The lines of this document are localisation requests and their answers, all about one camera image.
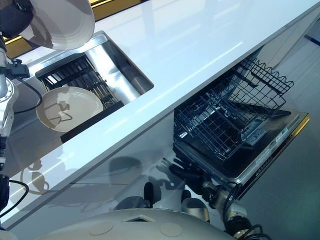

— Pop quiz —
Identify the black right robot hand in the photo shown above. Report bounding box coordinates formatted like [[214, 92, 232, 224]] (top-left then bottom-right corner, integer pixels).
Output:
[[163, 157, 214, 201]]

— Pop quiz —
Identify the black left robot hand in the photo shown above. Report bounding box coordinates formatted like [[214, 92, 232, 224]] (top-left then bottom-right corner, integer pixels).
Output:
[[0, 0, 35, 39]]

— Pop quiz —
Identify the large beige ribbed plate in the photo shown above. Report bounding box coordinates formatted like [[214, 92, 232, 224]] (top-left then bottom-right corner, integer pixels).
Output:
[[21, 0, 96, 51]]

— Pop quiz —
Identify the dishwasher door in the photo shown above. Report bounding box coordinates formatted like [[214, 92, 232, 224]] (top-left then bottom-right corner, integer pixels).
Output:
[[172, 109, 311, 201]]

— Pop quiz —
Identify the grey robot torso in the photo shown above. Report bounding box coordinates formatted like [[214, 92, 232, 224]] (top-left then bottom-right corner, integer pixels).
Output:
[[0, 209, 237, 240]]

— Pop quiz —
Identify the white glossy cabinet front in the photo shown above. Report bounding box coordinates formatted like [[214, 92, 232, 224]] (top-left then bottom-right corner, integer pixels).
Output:
[[0, 106, 176, 232]]

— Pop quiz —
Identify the black dish rack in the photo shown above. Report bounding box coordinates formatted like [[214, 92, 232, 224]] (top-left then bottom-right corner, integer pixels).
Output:
[[34, 55, 126, 145]]

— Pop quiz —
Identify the stainless steel sink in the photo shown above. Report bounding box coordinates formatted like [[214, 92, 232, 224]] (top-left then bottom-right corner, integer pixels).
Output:
[[4, 30, 155, 118]]

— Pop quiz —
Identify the blue strip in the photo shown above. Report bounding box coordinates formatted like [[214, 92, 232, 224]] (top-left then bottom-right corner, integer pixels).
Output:
[[303, 34, 320, 45]]

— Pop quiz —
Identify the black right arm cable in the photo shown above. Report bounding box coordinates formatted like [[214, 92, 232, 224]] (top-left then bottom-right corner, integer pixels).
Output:
[[223, 184, 272, 240]]

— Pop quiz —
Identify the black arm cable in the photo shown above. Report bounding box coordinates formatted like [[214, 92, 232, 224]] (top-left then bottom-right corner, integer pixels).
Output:
[[223, 184, 272, 240], [17, 76, 44, 115]]

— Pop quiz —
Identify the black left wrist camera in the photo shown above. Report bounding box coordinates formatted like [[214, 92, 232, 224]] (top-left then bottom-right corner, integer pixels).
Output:
[[6, 59, 31, 79]]

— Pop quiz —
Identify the dark wire dishwasher lower rack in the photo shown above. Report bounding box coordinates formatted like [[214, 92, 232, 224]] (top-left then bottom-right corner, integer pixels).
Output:
[[173, 73, 287, 161]]

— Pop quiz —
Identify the dark wire dishwasher rack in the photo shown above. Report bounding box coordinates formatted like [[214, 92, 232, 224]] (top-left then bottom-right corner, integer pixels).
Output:
[[173, 73, 287, 161], [234, 57, 295, 98]]

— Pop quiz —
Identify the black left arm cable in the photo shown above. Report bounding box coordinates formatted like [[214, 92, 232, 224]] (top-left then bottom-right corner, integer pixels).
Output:
[[17, 76, 44, 115]]

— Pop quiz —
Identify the dark wire dishwasher upper rack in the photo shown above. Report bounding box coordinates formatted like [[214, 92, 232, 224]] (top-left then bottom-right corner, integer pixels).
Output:
[[234, 57, 295, 98]]

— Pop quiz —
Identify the black left elbow cable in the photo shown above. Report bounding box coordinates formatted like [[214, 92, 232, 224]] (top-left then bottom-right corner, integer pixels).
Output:
[[8, 180, 30, 201]]

